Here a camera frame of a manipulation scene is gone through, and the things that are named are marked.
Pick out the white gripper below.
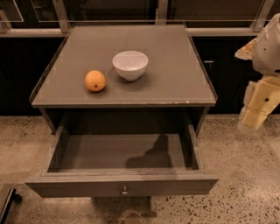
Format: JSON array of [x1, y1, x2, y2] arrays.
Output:
[[234, 38, 280, 134]]

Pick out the grey top drawer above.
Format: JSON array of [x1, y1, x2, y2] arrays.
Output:
[[25, 125, 218, 198]]

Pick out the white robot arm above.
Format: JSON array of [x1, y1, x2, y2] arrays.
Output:
[[234, 14, 280, 133]]

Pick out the grey drawer cabinet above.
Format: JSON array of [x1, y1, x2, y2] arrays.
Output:
[[31, 24, 217, 131]]

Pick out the silver top drawer knob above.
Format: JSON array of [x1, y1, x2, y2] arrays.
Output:
[[121, 186, 129, 197]]

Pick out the white ceramic bowl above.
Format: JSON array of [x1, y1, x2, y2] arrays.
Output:
[[112, 51, 149, 81]]

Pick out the orange fruit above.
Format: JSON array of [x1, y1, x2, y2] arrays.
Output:
[[85, 70, 106, 92]]

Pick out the black caster wheel base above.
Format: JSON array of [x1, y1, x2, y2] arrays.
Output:
[[0, 188, 22, 224]]

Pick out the dark cabinet handle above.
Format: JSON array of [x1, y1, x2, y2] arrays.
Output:
[[203, 60, 214, 70]]

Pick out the metal railing frame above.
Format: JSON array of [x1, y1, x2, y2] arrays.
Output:
[[0, 0, 280, 37]]

